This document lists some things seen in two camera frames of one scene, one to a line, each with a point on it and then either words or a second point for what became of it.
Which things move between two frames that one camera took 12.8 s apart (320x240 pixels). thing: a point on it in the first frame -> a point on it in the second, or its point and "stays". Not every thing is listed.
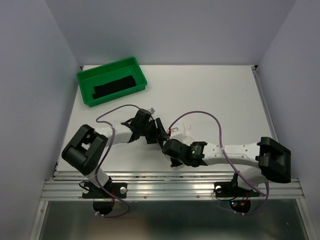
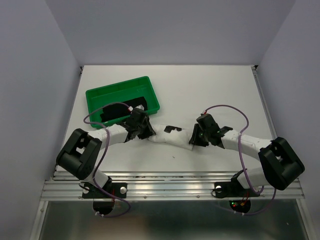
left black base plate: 119,189 stays
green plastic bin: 88,79 -> 98,97
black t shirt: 107,88 -> 118,111
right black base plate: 227,189 stays
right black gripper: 175,162 -> 194,139
